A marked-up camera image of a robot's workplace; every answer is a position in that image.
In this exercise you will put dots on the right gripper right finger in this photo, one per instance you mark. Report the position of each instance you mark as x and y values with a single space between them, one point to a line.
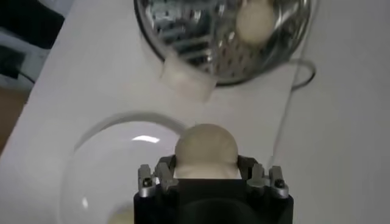
256 173

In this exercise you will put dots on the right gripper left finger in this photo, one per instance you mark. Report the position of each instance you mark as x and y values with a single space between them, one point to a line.
163 173

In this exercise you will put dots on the white steamed baozi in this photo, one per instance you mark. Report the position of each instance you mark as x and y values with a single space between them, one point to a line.
207 149
256 22

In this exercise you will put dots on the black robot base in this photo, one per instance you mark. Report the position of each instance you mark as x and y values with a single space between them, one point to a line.
30 21

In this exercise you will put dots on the perforated steel steamer basket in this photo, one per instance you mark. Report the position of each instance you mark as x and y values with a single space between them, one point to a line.
195 39

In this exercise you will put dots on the round white plate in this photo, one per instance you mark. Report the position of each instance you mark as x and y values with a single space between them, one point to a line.
122 164

